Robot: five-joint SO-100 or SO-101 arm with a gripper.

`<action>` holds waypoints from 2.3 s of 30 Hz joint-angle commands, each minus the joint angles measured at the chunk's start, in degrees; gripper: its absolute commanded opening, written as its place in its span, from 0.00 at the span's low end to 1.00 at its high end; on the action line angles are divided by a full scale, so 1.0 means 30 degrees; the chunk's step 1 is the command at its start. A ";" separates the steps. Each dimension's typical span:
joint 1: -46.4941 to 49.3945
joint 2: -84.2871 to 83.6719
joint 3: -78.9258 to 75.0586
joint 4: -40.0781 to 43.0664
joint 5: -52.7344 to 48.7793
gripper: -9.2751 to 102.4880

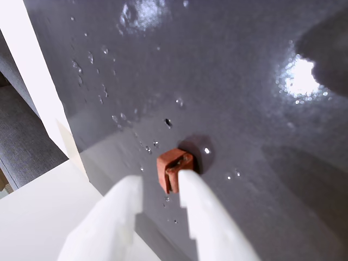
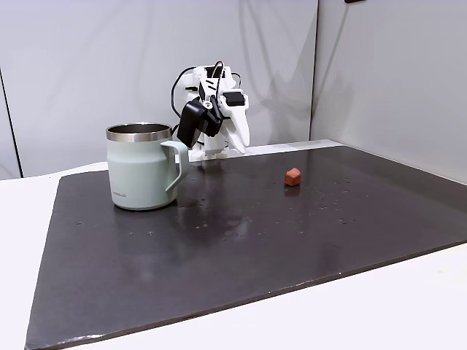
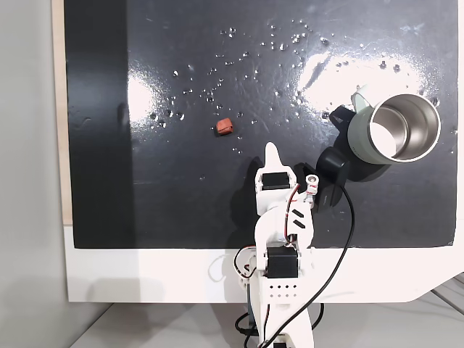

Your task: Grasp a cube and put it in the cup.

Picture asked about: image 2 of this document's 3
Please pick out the thin black wall strip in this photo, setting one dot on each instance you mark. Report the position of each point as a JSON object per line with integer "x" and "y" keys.
{"x": 10, "y": 124}

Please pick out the black wall-mounted object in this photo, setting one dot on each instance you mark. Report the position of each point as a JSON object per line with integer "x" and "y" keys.
{"x": 354, "y": 1}

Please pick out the pale green steel mug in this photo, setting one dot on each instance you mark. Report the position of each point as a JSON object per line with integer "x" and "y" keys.
{"x": 140, "y": 171}

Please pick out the small red-brown cube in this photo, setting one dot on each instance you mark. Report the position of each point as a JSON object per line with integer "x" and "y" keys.
{"x": 293, "y": 177}

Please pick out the black oval camera box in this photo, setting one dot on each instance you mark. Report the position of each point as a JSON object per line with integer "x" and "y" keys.
{"x": 191, "y": 122}

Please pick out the black table mat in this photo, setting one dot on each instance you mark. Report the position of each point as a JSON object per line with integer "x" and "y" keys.
{"x": 233, "y": 255}

